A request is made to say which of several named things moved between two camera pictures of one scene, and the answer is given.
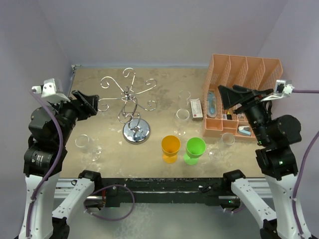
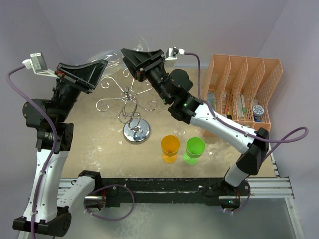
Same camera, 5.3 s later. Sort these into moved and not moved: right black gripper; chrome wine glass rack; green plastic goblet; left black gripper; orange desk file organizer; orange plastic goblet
Moved: left black gripper; right black gripper
Not moved: chrome wine glass rack; orange desk file organizer; green plastic goblet; orange plastic goblet
